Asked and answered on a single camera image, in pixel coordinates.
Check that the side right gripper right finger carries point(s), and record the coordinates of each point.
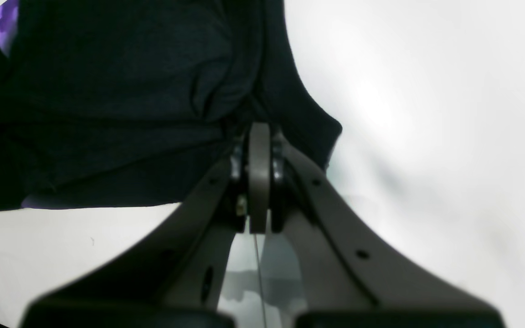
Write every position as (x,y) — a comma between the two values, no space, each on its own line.
(353,278)

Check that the side right gripper black left finger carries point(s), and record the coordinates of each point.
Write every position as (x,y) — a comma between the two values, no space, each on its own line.
(170,279)

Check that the black T-shirt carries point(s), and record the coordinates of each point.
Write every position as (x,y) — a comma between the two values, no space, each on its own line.
(127,103)

